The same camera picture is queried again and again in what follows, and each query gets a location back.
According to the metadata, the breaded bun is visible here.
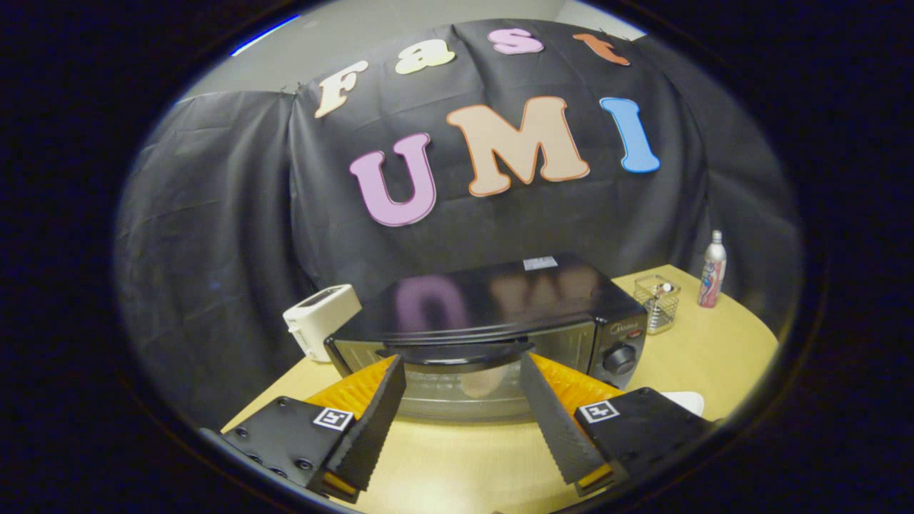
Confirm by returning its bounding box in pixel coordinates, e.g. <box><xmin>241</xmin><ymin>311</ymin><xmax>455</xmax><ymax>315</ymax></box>
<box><xmin>463</xmin><ymin>364</ymin><xmax>516</xmax><ymax>399</ymax></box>

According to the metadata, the white plate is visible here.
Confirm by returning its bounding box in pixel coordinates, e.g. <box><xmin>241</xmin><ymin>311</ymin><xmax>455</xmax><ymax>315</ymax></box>
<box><xmin>661</xmin><ymin>391</ymin><xmax>705</xmax><ymax>417</ymax></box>

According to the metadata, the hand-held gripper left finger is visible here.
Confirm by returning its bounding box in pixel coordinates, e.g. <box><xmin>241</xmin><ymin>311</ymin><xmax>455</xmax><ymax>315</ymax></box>
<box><xmin>218</xmin><ymin>355</ymin><xmax>407</xmax><ymax>504</ymax></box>

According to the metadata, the black toaster oven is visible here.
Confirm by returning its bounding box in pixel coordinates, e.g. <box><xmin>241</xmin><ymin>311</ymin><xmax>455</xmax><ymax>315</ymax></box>
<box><xmin>325</xmin><ymin>253</ymin><xmax>649</xmax><ymax>423</ymax></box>

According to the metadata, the white pop-up toaster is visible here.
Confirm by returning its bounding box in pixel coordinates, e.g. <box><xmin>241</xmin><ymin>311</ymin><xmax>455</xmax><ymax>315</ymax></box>
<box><xmin>283</xmin><ymin>284</ymin><xmax>363</xmax><ymax>363</ymax></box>

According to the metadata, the clear wire-frame holder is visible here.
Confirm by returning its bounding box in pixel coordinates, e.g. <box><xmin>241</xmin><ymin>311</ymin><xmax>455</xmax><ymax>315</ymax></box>
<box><xmin>633</xmin><ymin>274</ymin><xmax>681</xmax><ymax>335</ymax></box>

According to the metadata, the silver spray bottle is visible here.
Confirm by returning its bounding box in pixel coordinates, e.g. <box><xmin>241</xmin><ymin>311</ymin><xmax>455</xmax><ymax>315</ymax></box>
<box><xmin>698</xmin><ymin>230</ymin><xmax>727</xmax><ymax>308</ymax></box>

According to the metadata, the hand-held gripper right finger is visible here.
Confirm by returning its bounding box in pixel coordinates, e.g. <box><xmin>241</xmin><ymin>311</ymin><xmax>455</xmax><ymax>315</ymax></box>
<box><xmin>520</xmin><ymin>352</ymin><xmax>718</xmax><ymax>498</ymax></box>

